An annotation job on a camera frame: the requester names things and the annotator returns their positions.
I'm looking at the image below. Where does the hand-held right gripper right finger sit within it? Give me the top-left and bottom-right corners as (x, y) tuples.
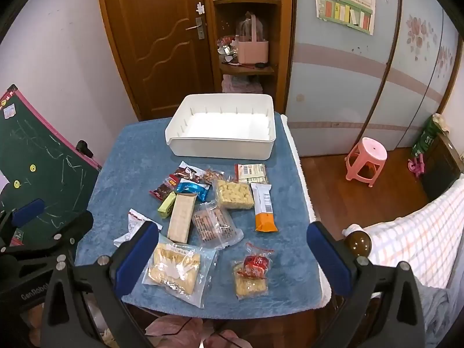
(306, 220), (425, 348)

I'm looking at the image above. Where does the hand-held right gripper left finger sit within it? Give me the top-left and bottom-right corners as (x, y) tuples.
(39, 220), (160, 348)

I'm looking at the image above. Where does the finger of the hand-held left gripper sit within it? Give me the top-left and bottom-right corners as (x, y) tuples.
(0, 199), (46, 240)
(0, 210), (95, 262)

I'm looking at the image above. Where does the white and red snack packet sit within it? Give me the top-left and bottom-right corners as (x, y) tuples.
(113, 208), (164, 248)

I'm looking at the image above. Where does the clear cream biscuit packet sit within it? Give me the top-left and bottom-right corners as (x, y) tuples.
(141, 235), (220, 309)

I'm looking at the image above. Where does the beige wafer packet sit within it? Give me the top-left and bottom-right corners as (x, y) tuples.
(167, 193), (198, 244)

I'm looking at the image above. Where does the clear bag with red candy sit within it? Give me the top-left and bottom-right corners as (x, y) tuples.
(232, 243), (275, 301)

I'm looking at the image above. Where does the orange and white snack bar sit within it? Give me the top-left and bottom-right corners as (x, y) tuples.
(251, 183), (278, 233)

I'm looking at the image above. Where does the clear brown printed snack packet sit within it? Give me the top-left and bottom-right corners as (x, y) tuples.
(191, 203), (244, 251)

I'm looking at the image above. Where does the pale green snack packet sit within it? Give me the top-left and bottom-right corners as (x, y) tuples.
(234, 163), (269, 185)

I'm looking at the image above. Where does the white plastic storage bin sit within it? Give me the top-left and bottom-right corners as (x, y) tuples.
(165, 93), (277, 161)

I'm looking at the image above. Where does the brown round knob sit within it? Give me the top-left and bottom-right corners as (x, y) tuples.
(345, 230), (372, 258)

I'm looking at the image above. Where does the green chalkboard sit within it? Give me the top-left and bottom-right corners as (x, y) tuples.
(0, 84), (103, 247)

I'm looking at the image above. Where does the small green candy packet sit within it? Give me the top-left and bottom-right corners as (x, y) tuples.
(157, 192), (177, 219)

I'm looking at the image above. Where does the dark red snack packet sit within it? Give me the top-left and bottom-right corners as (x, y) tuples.
(149, 175), (180, 202)

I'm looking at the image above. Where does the blue towel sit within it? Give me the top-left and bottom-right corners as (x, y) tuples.
(74, 112), (324, 320)

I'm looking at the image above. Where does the black clamp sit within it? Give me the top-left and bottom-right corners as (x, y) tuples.
(75, 139), (94, 158)

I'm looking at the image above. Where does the blue snack packet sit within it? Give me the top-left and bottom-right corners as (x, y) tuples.
(176, 180), (211, 202)

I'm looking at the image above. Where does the checked blanket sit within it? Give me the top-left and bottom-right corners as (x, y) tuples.
(342, 172), (464, 291)

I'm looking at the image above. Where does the brown and white snack packet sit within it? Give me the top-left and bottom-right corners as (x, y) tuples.
(173, 161), (206, 184)

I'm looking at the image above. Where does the pink plastic stool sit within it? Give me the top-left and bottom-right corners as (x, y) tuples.
(344, 137), (388, 188)

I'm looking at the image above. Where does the clear nut packet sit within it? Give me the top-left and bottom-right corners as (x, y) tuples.
(200, 168), (225, 185)

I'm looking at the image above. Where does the yellow puffed snack packet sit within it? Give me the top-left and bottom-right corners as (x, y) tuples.
(213, 177), (254, 211)

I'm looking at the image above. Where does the white cloth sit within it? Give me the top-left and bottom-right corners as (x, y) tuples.
(280, 113), (334, 309)

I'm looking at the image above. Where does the grey cloth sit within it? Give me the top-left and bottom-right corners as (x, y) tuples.
(413, 275), (454, 341)

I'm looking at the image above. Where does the pink toy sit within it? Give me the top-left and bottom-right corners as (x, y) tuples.
(407, 157), (425, 178)

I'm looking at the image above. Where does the dark wooden headboard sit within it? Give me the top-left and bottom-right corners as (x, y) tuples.
(420, 130), (464, 204)

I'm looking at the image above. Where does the green bag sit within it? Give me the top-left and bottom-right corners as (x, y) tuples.
(411, 114), (450, 160)

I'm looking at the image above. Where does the pale floral wardrobe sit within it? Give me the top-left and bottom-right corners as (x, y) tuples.
(286, 0), (461, 158)

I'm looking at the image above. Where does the stack of pink cloth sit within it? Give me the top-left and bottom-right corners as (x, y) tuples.
(222, 74), (263, 94)

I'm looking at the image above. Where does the brown wooden door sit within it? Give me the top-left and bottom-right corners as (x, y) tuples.
(95, 0), (214, 121)

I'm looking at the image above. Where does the wooden corner shelf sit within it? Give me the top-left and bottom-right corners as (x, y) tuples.
(201, 0), (297, 115)

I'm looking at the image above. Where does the pink basket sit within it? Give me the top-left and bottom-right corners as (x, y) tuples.
(235, 12), (271, 64)

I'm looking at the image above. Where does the pile of small trinkets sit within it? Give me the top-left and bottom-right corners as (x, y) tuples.
(217, 34), (240, 66)

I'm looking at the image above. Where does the metal door handle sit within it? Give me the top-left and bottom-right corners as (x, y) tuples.
(185, 16), (206, 40)

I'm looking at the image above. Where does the wall poster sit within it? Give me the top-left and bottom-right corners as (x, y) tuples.
(313, 0), (376, 36)

